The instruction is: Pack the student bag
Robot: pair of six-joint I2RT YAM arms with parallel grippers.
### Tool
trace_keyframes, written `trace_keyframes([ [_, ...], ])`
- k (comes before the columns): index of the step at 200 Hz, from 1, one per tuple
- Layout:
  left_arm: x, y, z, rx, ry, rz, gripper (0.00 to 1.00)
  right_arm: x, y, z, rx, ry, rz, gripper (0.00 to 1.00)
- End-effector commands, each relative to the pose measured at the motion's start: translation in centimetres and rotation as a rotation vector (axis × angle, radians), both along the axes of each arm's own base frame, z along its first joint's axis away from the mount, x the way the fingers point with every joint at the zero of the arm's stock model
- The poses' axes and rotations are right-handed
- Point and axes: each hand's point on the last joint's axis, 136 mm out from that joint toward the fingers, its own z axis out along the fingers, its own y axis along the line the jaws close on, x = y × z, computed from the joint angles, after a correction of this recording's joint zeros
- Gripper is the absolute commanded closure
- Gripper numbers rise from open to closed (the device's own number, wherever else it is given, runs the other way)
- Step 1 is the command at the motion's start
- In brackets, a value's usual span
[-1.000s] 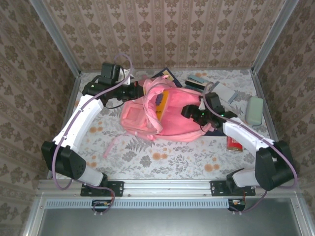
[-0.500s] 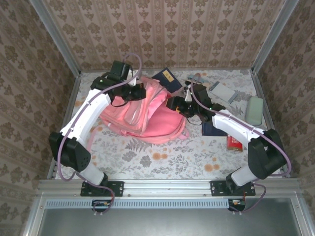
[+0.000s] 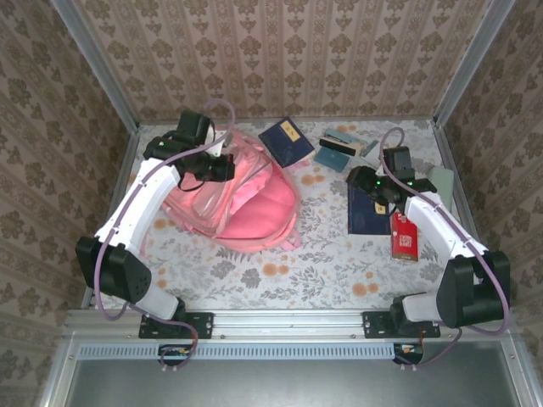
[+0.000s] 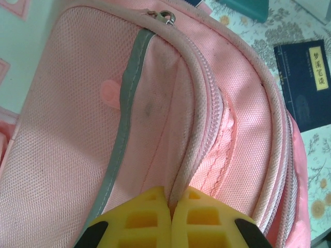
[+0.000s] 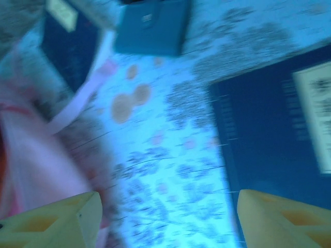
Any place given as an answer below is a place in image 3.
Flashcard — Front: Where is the mint green pencil case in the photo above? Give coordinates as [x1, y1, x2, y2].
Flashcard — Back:
[427, 165, 456, 213]

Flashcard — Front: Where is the pink school backpack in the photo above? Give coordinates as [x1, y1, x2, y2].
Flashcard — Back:
[139, 129, 303, 255]

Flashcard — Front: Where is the thick navy book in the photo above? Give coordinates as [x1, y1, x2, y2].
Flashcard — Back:
[258, 116, 316, 169]

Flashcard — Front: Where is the grey metal sheet panel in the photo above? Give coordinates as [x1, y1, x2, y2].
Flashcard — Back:
[63, 341, 527, 407]

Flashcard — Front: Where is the teal and black stapler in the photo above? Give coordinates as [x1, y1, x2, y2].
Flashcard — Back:
[318, 130, 367, 159]

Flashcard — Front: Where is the thin navy book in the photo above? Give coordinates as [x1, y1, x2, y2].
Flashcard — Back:
[346, 184, 394, 237]

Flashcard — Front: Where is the floral tablecloth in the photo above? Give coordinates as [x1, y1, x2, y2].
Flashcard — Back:
[93, 118, 489, 310]

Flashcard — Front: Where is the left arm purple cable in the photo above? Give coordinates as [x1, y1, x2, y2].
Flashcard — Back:
[95, 98, 237, 374]

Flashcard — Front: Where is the grey slotted cable duct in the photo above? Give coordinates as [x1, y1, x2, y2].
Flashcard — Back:
[78, 343, 395, 360]

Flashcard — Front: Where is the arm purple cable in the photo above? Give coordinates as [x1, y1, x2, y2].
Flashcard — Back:
[378, 127, 511, 372]
[95, 98, 237, 374]

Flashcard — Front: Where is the red booklet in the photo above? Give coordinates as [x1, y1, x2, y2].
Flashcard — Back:
[389, 211, 420, 262]

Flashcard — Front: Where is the aluminium frame post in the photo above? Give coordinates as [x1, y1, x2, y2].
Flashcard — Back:
[49, 0, 141, 132]
[431, 0, 518, 128]

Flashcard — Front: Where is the wide aluminium mounting rail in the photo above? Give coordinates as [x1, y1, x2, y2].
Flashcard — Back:
[65, 308, 517, 340]

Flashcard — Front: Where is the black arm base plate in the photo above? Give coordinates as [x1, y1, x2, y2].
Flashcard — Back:
[361, 311, 441, 339]
[138, 312, 215, 339]

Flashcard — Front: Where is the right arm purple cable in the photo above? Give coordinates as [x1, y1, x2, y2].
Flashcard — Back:
[378, 127, 511, 372]

